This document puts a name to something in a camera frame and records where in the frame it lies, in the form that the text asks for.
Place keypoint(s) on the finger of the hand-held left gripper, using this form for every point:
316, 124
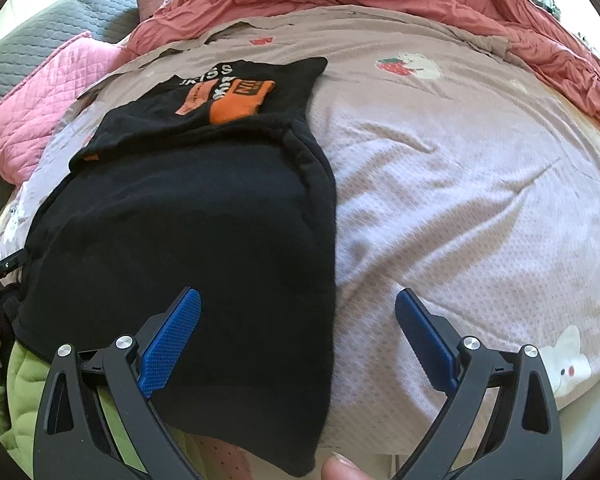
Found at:
10, 262

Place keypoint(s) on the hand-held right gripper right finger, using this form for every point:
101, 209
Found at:
425, 335

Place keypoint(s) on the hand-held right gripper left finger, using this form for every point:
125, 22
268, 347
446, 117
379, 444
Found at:
172, 340

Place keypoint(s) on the black sweater with orange cuffs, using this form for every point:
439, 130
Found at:
180, 220

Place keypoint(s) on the person's left hand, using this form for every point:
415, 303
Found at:
7, 305

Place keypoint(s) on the person's right hand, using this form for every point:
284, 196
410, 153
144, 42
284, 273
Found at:
347, 467

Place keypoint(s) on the green quilted garment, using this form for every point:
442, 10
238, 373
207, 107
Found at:
22, 410

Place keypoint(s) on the pink dotted cloth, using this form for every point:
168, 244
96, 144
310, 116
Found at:
215, 460

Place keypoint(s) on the pale printed bed sheet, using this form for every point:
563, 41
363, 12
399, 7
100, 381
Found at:
455, 185

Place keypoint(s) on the pink quilted pillow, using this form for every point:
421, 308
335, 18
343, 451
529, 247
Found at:
40, 105

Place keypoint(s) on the grey quilted cover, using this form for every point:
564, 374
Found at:
45, 25

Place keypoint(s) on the mauve pillow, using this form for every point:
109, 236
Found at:
152, 0

